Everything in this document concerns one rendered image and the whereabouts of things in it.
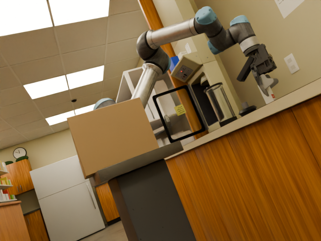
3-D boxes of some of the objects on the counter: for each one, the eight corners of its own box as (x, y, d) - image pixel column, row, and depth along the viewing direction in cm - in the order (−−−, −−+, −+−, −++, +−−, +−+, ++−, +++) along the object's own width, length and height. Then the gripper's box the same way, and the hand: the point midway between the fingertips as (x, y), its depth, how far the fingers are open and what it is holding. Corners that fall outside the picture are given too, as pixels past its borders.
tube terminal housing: (236, 125, 210) (198, 43, 221) (260, 115, 179) (215, 19, 191) (210, 136, 202) (173, 49, 213) (230, 126, 171) (186, 26, 183)
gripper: (258, 41, 103) (282, 89, 100) (267, 45, 113) (289, 88, 110) (239, 53, 109) (261, 99, 105) (249, 55, 118) (269, 97, 115)
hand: (267, 93), depth 109 cm, fingers open, 5 cm apart
